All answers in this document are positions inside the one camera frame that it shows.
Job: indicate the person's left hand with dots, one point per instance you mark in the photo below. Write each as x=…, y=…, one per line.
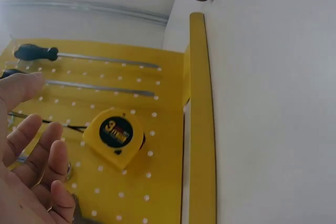
x=15, y=190

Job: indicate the person's left thumb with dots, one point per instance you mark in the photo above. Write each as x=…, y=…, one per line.
x=18, y=86

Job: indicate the dark grey metal tool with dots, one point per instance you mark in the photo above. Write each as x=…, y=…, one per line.
x=78, y=213

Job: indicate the yellow tape measure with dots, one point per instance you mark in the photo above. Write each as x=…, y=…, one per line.
x=92, y=140

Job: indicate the yellow perforated tool board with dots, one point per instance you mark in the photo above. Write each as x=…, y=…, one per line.
x=168, y=134

